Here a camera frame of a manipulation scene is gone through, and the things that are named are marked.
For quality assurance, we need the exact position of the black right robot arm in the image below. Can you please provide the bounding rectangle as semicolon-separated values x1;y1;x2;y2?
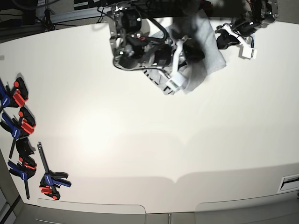
97;0;204;70

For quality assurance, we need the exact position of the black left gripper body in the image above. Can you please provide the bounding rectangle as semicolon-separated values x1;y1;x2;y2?
215;26;240;49

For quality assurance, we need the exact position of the grey T-shirt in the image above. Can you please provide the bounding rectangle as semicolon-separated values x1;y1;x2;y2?
143;10;226;95

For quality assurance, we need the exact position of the white label plate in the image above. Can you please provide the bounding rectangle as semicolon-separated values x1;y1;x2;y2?
278;174;299;194

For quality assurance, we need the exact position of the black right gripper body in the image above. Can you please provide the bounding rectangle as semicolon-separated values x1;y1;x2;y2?
153;38;205;68

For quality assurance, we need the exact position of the lone blue bar clamp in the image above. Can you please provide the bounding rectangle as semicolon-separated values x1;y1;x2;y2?
37;142;71;200

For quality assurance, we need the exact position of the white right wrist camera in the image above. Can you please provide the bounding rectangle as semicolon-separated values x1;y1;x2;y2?
166;40;186;92

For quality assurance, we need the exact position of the top blue bar clamp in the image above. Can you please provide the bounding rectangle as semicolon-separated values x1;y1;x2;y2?
0;77;28;111

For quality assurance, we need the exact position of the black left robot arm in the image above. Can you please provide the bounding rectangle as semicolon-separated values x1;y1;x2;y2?
215;0;279;49

